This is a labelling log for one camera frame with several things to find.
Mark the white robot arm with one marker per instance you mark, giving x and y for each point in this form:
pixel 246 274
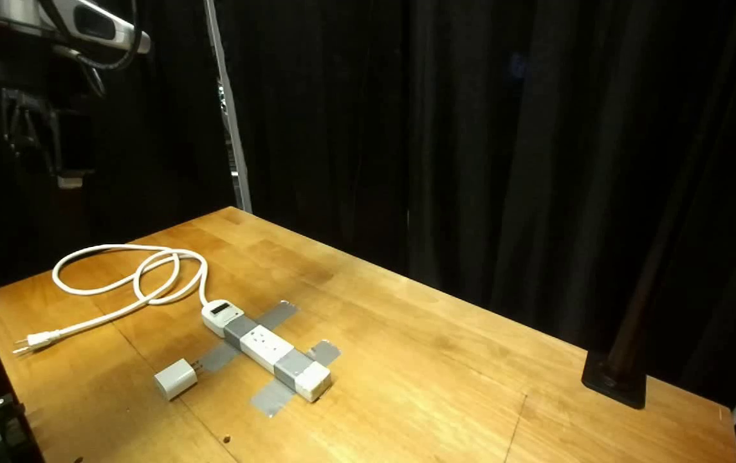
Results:
pixel 77 28

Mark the grey duct tape strip far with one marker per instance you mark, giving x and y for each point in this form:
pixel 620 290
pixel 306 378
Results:
pixel 243 331

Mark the white power strip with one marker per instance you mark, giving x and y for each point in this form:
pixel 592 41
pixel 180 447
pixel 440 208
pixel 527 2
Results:
pixel 289 365

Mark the black curtain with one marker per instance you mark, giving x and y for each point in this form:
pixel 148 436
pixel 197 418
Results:
pixel 513 151

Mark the white charging block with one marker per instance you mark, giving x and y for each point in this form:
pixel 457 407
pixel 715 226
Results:
pixel 175 378

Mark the black post with base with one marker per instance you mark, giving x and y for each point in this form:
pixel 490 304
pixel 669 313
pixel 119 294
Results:
pixel 616 370

